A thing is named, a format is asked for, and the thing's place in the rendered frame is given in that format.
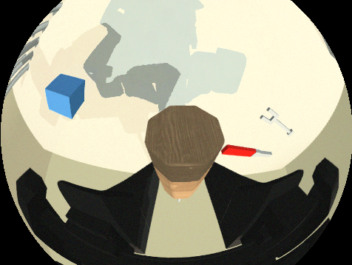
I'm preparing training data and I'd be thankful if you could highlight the white forked tool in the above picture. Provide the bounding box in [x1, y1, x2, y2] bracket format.
[260, 107, 294, 138]

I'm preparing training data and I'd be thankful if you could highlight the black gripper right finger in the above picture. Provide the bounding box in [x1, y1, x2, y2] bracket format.
[203, 162, 304, 249]

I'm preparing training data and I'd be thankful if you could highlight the blue cube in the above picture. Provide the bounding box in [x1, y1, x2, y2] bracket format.
[45, 73, 86, 119]

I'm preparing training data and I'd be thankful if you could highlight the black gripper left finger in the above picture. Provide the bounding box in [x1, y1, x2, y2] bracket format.
[57, 162, 159, 255]

